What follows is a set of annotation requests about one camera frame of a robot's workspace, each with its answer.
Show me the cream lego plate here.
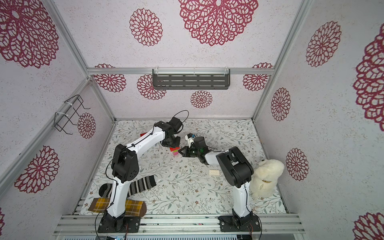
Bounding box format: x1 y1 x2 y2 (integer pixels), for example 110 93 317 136
209 170 220 176

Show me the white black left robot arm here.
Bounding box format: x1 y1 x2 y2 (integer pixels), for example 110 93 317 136
107 117 183 219

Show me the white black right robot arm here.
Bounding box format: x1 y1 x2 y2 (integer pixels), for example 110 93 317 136
179 134 254 220

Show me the yellow brown plaid sock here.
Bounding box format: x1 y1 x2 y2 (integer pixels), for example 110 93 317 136
88 198 147 217

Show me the white plush toy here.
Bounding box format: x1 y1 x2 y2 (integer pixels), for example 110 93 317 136
250 160 285 199

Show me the black white striped sock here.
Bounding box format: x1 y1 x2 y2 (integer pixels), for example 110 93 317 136
99 175 157 199

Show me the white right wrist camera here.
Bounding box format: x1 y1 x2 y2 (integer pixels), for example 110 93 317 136
185 134 196 148

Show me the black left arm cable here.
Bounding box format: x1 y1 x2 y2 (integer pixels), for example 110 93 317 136
172 109 190 133

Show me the dark grey wall shelf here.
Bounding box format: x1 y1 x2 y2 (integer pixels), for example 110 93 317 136
152 69 231 90

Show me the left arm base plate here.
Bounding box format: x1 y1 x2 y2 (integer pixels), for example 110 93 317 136
97 214 141 233

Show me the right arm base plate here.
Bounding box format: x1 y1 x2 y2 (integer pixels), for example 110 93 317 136
218 214 262 233

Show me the black wire wall rack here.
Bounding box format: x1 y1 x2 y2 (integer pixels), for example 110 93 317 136
53 94 90 135

